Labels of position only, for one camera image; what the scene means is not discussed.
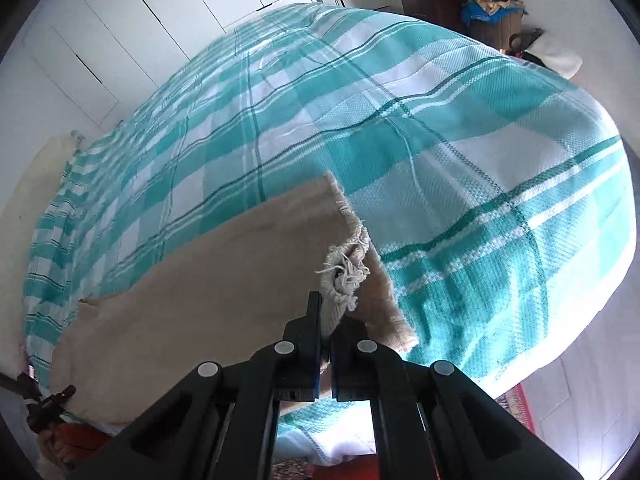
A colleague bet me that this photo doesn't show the beige pants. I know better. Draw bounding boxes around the beige pants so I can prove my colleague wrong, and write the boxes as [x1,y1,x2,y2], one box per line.
[50,174,418,425]

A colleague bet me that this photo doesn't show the red clothing of person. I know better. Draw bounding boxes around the red clothing of person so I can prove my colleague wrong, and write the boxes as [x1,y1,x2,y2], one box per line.
[72,424,113,461]

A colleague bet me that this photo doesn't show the person left hand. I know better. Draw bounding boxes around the person left hand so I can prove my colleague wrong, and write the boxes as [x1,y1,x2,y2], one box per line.
[37,424,86,466]

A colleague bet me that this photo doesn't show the red patterned rug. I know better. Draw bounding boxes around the red patterned rug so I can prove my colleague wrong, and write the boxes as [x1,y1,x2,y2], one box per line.
[496,384,536,434]

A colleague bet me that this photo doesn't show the cream headboard pillow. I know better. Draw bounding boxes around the cream headboard pillow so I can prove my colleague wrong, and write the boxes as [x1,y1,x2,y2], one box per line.
[0,136,78,376]

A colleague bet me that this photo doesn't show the teal white checkered bedspread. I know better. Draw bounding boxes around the teal white checkered bedspread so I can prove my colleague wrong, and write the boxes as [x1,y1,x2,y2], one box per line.
[22,1,637,466]

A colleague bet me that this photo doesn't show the white wardrobe doors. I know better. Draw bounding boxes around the white wardrobe doors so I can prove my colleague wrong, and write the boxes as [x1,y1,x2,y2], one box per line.
[16,0,314,132]

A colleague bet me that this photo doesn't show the wicker laundry basket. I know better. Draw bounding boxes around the wicker laundry basket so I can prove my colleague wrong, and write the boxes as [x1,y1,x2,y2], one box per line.
[466,11,523,52]

